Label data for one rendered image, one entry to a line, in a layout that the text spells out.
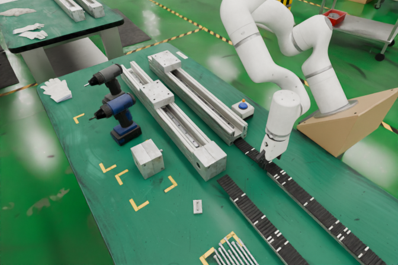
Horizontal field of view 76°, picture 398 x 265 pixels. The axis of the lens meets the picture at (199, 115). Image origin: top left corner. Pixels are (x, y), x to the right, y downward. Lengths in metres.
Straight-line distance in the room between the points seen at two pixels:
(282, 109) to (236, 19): 0.31
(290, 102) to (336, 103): 0.47
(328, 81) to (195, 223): 0.81
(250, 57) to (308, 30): 0.46
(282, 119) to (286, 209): 0.35
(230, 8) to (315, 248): 0.80
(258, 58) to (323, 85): 0.49
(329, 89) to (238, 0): 0.60
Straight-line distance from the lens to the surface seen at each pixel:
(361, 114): 1.09
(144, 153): 1.02
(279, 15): 1.09
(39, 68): 2.54
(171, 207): 0.98
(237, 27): 0.83
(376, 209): 1.15
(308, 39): 1.23
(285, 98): 0.82
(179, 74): 1.48
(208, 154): 0.99
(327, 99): 1.25
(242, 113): 1.21
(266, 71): 0.82
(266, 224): 0.93
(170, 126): 1.12
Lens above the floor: 1.64
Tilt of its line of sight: 42 degrees down
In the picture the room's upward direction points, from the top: 1 degrees counter-clockwise
